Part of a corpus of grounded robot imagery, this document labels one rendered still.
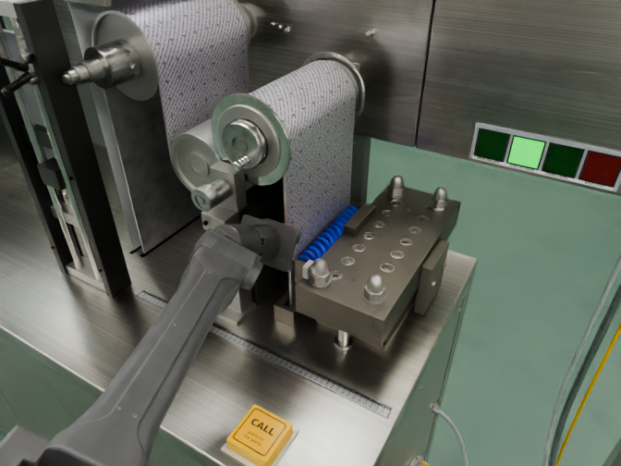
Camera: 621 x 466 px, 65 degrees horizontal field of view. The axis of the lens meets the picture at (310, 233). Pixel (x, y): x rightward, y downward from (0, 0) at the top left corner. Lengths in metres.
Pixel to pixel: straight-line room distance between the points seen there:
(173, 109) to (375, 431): 0.62
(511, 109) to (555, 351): 1.52
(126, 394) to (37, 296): 0.76
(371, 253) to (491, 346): 1.40
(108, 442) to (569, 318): 2.28
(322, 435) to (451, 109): 0.61
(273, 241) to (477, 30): 0.49
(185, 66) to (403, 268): 0.51
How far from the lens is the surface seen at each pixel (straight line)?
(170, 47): 0.88
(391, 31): 0.97
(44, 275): 1.18
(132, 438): 0.36
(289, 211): 0.80
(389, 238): 0.93
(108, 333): 0.99
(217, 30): 0.96
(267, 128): 0.73
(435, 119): 0.98
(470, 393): 2.05
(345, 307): 0.79
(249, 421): 0.78
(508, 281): 2.58
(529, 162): 0.96
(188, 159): 0.88
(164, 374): 0.41
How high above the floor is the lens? 1.57
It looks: 35 degrees down
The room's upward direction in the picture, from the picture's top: straight up
